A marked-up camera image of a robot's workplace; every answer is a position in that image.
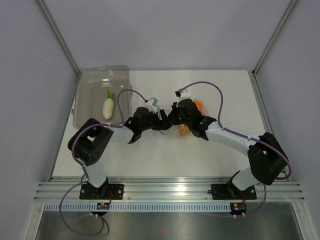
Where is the controller board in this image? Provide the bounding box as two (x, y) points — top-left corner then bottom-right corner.
(96, 202), (110, 210)
(230, 202), (247, 215)

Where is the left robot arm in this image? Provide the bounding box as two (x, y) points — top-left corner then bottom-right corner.
(67, 107), (167, 199)

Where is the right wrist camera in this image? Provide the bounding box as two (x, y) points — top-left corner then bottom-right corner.
(175, 89), (191, 101)

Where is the left frame post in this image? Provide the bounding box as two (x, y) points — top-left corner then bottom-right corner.
(35, 0), (80, 76)

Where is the white slotted cable duct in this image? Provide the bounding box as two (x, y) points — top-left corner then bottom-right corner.
(44, 202), (231, 213)

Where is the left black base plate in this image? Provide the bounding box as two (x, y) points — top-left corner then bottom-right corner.
(79, 183), (124, 200)

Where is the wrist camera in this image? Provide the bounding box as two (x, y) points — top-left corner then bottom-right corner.
(144, 97), (158, 113)
(175, 89), (191, 101)

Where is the zip top bag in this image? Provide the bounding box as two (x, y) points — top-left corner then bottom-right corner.
(156, 98), (205, 138)

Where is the white fake radish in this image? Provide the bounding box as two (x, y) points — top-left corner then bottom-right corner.
(102, 90), (115, 120)

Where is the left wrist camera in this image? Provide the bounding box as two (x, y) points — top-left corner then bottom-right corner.
(144, 97), (158, 113)

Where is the frame post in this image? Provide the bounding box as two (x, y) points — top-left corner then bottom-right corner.
(35, 0), (80, 76)
(251, 0), (299, 78)

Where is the orange fake fruit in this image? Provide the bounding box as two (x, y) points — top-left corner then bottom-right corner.
(193, 100), (203, 113)

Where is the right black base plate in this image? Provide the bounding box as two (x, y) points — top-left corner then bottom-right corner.
(210, 183), (257, 200)

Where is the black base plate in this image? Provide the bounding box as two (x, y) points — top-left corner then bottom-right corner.
(79, 183), (124, 200)
(210, 183), (257, 200)

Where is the golden fake pastry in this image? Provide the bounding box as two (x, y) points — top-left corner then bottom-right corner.
(179, 125), (191, 137)

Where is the aluminium mounting rail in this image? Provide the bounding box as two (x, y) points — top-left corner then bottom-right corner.
(34, 177), (305, 203)

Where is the right controller board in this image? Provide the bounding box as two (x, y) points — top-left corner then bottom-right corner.
(230, 202), (247, 215)

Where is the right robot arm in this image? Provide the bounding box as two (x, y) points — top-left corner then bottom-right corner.
(168, 98), (288, 199)

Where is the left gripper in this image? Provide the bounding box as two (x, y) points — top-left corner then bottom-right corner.
(140, 109), (172, 132)

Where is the left controller board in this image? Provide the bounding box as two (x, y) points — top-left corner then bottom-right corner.
(96, 202), (110, 210)

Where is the clear plastic container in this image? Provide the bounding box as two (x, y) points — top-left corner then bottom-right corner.
(72, 65), (132, 129)

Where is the right frame post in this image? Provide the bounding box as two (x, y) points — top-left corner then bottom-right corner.
(251, 0), (299, 78)

